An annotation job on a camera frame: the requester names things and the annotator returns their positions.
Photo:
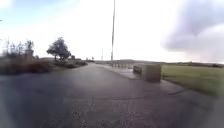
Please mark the round dark tree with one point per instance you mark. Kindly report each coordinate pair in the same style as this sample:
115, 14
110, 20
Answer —
59, 48

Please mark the green grass field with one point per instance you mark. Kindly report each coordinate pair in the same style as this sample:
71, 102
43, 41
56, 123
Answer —
196, 78

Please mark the distant low hills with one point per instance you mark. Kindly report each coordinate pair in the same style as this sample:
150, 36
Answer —
186, 63

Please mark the bare thin trees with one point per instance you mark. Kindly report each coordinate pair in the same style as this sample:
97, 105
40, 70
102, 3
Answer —
28, 46

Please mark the row of bollards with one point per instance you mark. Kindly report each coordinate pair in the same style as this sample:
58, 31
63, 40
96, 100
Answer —
120, 65

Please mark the grey asphalt path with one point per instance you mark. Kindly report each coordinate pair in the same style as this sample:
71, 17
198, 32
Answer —
100, 100

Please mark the thin tall lamp post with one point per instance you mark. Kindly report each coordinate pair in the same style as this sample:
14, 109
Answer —
113, 33

